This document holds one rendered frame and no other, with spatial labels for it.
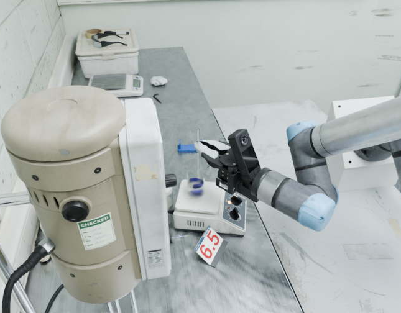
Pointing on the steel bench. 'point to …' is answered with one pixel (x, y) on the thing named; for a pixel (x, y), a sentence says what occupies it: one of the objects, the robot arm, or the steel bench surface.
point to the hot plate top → (203, 207)
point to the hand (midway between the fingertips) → (199, 141)
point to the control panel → (232, 208)
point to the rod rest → (185, 148)
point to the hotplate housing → (188, 223)
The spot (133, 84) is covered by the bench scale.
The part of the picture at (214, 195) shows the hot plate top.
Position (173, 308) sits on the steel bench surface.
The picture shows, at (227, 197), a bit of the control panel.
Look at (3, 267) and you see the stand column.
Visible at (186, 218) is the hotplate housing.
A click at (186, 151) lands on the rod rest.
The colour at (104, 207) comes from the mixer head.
